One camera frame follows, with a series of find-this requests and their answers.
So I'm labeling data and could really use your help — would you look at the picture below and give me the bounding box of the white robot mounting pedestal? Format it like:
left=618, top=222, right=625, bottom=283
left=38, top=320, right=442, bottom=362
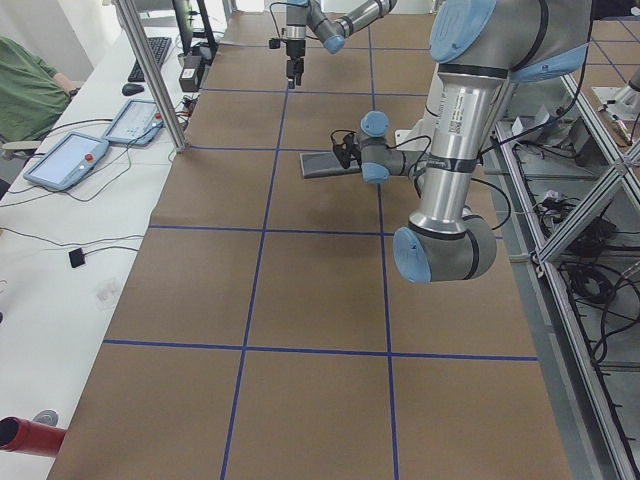
left=394, top=100, right=438, bottom=152

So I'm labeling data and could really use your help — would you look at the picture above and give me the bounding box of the small black square pad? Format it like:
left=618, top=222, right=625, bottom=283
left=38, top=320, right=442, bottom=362
left=68, top=247, right=87, bottom=269

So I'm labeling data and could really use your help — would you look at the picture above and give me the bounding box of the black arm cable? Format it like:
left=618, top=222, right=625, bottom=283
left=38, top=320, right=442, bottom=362
left=329, top=128, right=514, bottom=232
left=268, top=0, right=291, bottom=41

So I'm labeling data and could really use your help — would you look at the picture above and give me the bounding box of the black keyboard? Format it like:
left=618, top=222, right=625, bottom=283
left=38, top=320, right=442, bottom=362
left=127, top=36, right=173, bottom=84

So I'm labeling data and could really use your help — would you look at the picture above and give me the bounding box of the black computer mouse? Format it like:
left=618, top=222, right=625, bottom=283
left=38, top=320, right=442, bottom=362
left=121, top=83, right=145, bottom=97

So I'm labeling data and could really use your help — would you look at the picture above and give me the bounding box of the near teach pendant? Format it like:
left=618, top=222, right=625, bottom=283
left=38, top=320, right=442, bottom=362
left=23, top=132, right=109, bottom=191

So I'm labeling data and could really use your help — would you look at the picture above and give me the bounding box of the black box with label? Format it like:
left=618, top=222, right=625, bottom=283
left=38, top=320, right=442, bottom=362
left=179, top=55, right=205, bottom=93

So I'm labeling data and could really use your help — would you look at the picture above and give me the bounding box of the black computer monitor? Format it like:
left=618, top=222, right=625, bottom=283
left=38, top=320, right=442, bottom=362
left=172, top=0, right=218, bottom=60

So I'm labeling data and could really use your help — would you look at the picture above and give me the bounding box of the pink towel with grey back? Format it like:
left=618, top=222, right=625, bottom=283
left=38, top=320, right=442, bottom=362
left=300, top=152, right=360, bottom=179

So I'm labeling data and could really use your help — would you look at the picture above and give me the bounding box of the person in green shirt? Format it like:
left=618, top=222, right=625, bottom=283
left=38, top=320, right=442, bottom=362
left=1, top=37, right=79, bottom=142

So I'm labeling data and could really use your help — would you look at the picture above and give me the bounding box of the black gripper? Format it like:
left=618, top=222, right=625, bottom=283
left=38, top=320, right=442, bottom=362
left=339, top=132, right=362, bottom=168
left=285, top=39, right=306, bottom=90

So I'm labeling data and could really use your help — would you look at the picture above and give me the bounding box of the far teach pendant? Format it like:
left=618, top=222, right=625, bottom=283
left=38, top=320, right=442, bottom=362
left=103, top=98, right=163, bottom=146

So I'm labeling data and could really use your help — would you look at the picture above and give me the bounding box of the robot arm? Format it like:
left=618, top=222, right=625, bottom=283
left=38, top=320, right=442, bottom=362
left=269, top=0, right=397, bottom=89
left=355, top=1, right=592, bottom=283

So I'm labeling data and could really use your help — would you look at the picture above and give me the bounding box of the red cylinder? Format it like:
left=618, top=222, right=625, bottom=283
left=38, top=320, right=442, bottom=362
left=1, top=417, right=67, bottom=458

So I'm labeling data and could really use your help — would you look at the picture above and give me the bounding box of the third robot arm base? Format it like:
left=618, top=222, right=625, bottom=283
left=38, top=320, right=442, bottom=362
left=592, top=70, right=639, bottom=120

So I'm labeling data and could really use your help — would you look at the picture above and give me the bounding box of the aluminium frame rail structure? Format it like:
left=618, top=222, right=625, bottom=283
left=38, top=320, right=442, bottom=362
left=479, top=14, right=640, bottom=480

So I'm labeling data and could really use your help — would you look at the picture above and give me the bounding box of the aluminium frame post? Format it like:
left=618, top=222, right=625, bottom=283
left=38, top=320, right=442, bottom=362
left=112, top=0, right=187, bottom=153

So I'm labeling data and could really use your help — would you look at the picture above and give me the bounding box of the teach pendant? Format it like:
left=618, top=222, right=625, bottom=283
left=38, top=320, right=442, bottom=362
left=103, top=98, right=163, bottom=146
left=23, top=132, right=109, bottom=191

